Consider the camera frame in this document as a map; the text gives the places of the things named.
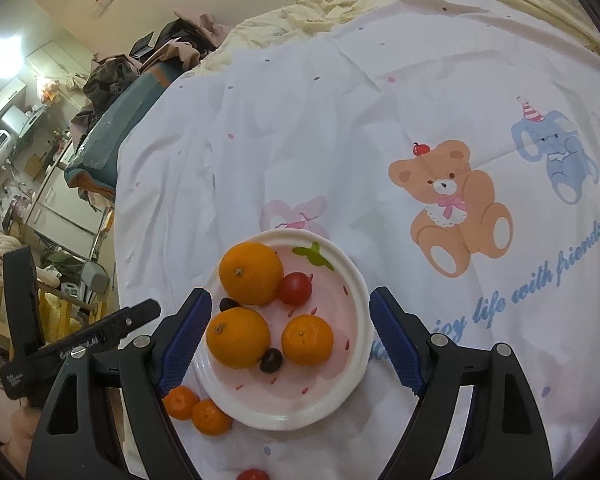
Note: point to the pink strawberry print plate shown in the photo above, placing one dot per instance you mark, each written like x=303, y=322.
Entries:
x=330, y=310

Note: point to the red cherry tomato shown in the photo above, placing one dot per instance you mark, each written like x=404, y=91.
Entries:
x=252, y=474
x=295, y=288

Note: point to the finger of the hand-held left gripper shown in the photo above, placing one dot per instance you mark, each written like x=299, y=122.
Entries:
x=130, y=316

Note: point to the pile of dark clothes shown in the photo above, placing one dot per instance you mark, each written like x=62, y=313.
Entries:
x=112, y=80

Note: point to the white cartoon print bed sheet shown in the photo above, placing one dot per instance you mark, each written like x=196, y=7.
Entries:
x=330, y=135

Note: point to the dark purple grape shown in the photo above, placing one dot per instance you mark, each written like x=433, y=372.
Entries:
x=227, y=304
x=270, y=361

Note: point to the person's left hand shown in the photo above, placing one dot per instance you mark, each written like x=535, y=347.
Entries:
x=22, y=430

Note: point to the white kitchen cabinet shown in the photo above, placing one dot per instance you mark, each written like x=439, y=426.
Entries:
x=62, y=205

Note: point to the small mandarin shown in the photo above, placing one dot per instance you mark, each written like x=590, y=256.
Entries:
x=180, y=402
x=307, y=339
x=211, y=416

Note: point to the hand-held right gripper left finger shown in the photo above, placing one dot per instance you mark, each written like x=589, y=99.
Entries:
x=185, y=345

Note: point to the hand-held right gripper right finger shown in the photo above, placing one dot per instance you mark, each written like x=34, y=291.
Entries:
x=397, y=345

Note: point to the grey chair seat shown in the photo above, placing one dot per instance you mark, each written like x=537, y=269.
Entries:
x=94, y=277

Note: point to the large orange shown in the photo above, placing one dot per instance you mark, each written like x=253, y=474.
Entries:
x=251, y=272
x=238, y=336

